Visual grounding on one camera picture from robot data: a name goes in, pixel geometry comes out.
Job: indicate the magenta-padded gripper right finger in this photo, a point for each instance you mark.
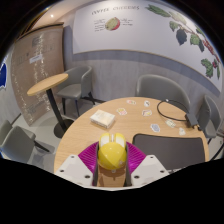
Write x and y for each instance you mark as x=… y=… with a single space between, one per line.
x=148 y=168

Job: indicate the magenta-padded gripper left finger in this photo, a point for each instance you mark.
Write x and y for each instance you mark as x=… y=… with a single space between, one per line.
x=75 y=166

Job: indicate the yellow computer mouse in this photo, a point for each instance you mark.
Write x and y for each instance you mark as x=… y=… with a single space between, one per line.
x=112 y=153

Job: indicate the dark grey mouse pad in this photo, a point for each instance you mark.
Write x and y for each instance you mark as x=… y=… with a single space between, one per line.
x=170 y=150

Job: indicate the small colourful sticker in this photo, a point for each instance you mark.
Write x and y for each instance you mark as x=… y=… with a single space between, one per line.
x=182 y=131
x=131 y=102
x=121 y=111
x=170 y=123
x=147 y=103
x=147 y=113
x=155 y=128

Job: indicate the white flat box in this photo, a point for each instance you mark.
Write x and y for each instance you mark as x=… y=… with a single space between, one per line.
x=102 y=118

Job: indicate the small round wooden side table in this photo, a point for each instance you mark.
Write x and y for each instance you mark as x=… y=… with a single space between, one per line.
x=46 y=84

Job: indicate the brown printed wall panel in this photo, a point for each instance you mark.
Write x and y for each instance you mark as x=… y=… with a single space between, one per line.
x=36 y=73

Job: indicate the white botanical wall mural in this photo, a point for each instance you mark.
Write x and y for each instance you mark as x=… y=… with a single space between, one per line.
x=150 y=28

